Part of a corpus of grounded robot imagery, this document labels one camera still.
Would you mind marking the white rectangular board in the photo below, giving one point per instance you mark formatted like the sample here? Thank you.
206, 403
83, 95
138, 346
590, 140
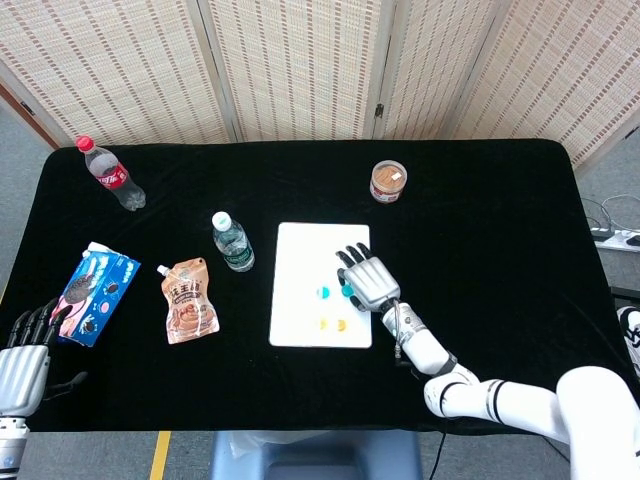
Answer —
300, 260

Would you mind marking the blue cookie box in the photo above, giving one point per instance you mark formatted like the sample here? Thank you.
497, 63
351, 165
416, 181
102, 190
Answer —
95, 290

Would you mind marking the metal screen hinge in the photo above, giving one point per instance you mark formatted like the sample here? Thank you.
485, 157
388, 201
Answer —
379, 110

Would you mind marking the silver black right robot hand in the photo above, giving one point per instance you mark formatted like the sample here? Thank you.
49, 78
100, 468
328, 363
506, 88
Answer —
372, 282

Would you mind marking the white power strip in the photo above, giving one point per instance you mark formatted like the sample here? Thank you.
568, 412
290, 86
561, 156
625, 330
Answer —
617, 241

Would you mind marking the clear jar brown contents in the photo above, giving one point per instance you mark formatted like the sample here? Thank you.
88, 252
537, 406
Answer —
388, 180

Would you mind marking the cyan disc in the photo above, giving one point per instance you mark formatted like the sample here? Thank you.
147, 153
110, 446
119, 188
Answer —
345, 290
323, 291

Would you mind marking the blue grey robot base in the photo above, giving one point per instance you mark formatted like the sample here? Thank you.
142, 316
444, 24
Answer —
320, 460

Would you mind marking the brown spout drink pouch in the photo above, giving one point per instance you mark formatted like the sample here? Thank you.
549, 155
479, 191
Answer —
192, 310

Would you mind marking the orange token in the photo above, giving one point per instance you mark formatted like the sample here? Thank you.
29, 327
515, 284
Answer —
342, 326
324, 324

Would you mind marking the red label cola bottle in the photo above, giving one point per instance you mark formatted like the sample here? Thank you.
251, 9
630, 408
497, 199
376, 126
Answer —
112, 175

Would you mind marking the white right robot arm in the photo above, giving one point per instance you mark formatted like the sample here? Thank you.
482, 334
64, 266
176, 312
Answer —
425, 345

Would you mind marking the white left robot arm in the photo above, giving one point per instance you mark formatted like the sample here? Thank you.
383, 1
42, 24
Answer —
10, 442

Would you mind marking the woven bamboo folding screen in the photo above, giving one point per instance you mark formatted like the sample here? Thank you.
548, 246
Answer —
300, 65

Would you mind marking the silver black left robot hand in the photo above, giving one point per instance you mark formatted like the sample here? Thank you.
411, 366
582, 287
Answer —
22, 375

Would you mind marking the white black sneaker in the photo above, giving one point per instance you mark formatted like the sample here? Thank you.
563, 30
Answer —
631, 332

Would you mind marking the black velvet table cloth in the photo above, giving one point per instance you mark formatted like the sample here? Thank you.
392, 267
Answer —
500, 225

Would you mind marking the green label water bottle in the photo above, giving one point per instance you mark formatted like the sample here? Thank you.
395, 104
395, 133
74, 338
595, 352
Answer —
235, 250

